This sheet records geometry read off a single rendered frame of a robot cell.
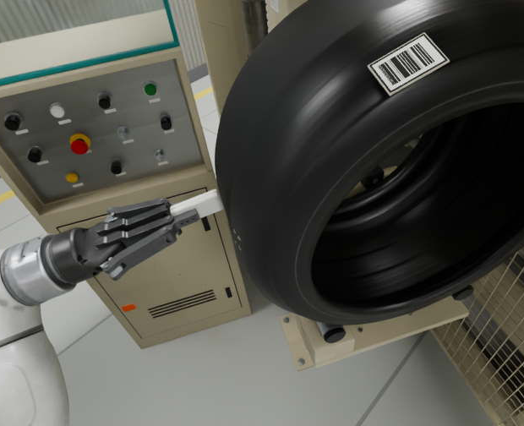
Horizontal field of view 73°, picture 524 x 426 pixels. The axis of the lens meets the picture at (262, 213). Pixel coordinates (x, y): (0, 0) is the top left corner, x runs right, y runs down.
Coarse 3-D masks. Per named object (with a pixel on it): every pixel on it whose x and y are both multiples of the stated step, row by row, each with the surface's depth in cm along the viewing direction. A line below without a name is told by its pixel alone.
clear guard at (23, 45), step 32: (0, 0) 73; (32, 0) 74; (64, 0) 76; (96, 0) 77; (128, 0) 79; (160, 0) 80; (0, 32) 76; (32, 32) 78; (64, 32) 79; (96, 32) 81; (128, 32) 83; (160, 32) 85; (0, 64) 80; (32, 64) 82; (64, 64) 84
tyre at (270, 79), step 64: (320, 0) 46; (384, 0) 39; (448, 0) 36; (512, 0) 36; (256, 64) 48; (320, 64) 38; (448, 64) 34; (512, 64) 35; (256, 128) 43; (320, 128) 36; (384, 128) 36; (448, 128) 75; (512, 128) 65; (256, 192) 42; (320, 192) 39; (384, 192) 83; (448, 192) 78; (512, 192) 66; (256, 256) 47; (320, 256) 80; (384, 256) 80; (448, 256) 73; (320, 320) 60
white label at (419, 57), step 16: (400, 48) 34; (416, 48) 33; (432, 48) 33; (384, 64) 34; (400, 64) 33; (416, 64) 33; (432, 64) 32; (384, 80) 33; (400, 80) 33; (416, 80) 33
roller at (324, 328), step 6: (318, 324) 71; (324, 324) 69; (330, 324) 69; (324, 330) 69; (330, 330) 68; (336, 330) 68; (342, 330) 68; (324, 336) 69; (330, 336) 68; (336, 336) 69; (342, 336) 69; (330, 342) 70
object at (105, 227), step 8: (168, 200) 50; (160, 208) 51; (168, 208) 50; (136, 216) 51; (144, 216) 50; (152, 216) 50; (160, 216) 51; (104, 224) 50; (112, 224) 50; (120, 224) 50; (128, 224) 50; (136, 224) 51; (144, 224) 51; (96, 232) 50; (104, 232) 50
